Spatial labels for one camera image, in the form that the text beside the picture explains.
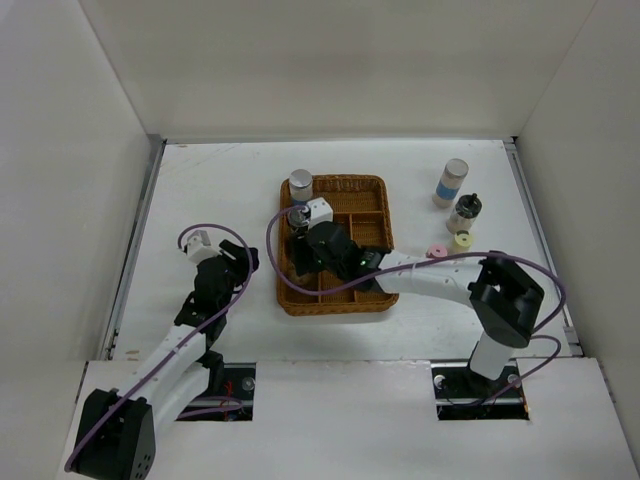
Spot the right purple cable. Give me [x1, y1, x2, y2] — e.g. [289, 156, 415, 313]
[265, 204, 569, 406]

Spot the purple cable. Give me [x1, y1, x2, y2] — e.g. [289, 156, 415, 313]
[63, 223, 257, 474]
[265, 204, 569, 406]

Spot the blue-label beige-lid shaker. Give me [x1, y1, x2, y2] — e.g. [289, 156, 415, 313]
[432, 158, 469, 208]

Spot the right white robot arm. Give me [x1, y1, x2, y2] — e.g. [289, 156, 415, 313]
[289, 221, 544, 396]

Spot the brown wicker divided tray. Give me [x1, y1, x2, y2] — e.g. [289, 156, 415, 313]
[272, 174, 398, 316]

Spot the blue-label silver-lid shaker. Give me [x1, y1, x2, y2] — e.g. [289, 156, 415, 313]
[288, 169, 313, 205]

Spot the yellow-lid condiment bottle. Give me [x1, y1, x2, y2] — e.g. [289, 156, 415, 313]
[451, 230, 474, 254]

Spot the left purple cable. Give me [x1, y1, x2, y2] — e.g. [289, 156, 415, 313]
[63, 223, 257, 474]

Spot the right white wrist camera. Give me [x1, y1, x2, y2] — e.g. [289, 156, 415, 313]
[301, 197, 334, 229]

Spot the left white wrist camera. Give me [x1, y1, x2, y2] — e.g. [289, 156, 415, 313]
[184, 229, 219, 265]

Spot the pink-lid condiment bottle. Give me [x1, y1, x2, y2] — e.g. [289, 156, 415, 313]
[425, 244, 449, 259]

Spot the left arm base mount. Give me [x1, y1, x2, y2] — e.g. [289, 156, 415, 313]
[178, 351, 257, 422]

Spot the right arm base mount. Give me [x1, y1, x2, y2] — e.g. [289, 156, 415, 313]
[431, 360, 529, 421]

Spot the black-lid glass jar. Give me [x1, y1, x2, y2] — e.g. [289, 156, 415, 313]
[285, 264, 317, 290]

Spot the black-knob glass grinder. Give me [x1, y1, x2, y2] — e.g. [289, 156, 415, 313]
[446, 193, 483, 234]

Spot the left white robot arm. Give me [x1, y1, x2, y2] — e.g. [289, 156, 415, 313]
[64, 239, 259, 479]

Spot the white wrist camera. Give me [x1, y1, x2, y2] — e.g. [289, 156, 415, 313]
[301, 197, 334, 229]
[184, 229, 219, 265]

